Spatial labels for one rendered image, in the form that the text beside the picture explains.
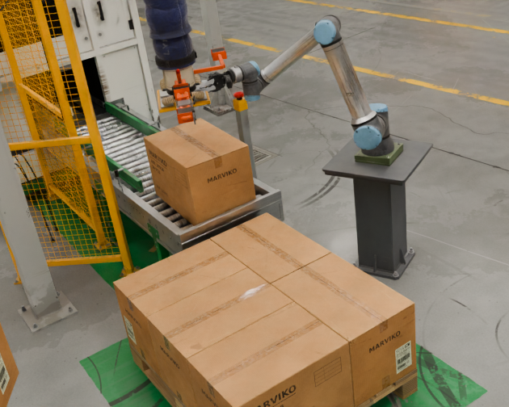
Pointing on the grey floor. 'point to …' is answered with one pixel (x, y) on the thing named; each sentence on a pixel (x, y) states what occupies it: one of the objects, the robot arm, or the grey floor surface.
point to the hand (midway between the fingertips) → (202, 87)
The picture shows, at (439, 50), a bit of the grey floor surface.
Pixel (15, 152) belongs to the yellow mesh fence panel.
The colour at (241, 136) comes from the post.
